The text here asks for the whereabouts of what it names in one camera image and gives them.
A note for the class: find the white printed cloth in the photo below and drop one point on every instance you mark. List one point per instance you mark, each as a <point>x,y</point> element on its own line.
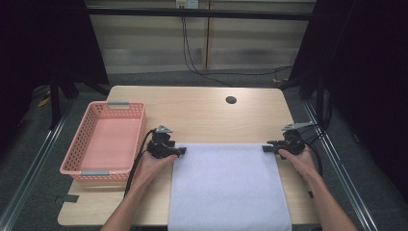
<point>227,189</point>

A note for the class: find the pink plastic basket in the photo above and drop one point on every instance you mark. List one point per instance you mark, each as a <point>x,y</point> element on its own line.
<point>110,141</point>

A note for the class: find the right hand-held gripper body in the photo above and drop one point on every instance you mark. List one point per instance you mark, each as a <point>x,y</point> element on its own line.
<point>293,144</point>

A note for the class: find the person's right hand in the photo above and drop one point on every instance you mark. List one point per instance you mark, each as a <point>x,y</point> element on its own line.
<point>300,163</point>

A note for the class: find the black tape strip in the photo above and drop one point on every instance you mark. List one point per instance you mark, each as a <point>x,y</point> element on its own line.
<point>69,198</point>

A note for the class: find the white wall socket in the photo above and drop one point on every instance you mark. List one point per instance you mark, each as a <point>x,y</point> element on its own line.
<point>187,3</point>

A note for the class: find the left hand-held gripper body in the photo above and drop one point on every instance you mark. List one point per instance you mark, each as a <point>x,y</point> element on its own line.
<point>160,144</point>

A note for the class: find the black horizontal metal bar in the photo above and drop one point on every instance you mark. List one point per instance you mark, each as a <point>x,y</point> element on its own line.
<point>198,13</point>

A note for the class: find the black curtain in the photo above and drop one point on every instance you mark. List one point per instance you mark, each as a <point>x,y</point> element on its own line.
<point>38,48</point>
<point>369,80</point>

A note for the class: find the small black tape piece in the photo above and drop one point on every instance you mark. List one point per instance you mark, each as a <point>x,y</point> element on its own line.
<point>310,194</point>

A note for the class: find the yellow floor item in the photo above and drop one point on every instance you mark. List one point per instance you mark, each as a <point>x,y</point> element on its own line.
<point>44,101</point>

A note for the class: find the person's left hand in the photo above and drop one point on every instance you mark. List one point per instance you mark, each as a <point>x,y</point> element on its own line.
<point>152,168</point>

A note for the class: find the black metal stand leg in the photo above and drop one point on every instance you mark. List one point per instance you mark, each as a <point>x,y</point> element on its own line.
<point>55,106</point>

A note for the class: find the metal floor rail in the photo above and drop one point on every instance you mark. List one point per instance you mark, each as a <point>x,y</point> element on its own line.
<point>30,170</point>
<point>346,186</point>

